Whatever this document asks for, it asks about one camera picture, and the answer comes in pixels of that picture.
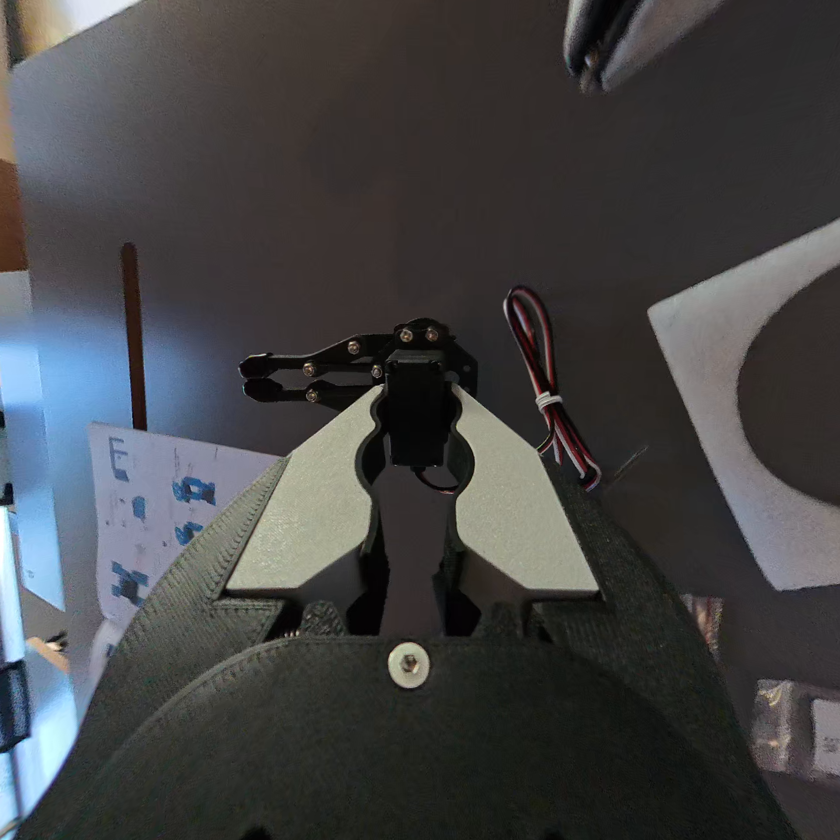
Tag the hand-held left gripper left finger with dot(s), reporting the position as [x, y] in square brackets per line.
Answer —
[302, 525]

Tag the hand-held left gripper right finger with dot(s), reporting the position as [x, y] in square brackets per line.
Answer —
[525, 525]

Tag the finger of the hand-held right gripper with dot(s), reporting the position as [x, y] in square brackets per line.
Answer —
[594, 33]
[656, 26]

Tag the black servo claw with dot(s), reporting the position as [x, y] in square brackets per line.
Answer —
[420, 420]

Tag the dark desk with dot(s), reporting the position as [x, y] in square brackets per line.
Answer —
[328, 197]

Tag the thin metal screw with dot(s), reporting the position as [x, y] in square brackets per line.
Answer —
[633, 460]

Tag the printed instruction sheet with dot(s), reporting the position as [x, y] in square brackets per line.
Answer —
[157, 459]

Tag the crumpled clear plastic bag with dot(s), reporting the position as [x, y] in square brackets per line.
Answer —
[702, 623]

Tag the white foam square with hole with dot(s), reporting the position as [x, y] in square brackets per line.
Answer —
[702, 394]

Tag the brown wooden stick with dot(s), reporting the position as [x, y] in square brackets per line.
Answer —
[133, 328]

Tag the clear bag with white part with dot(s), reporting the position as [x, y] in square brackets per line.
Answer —
[787, 728]

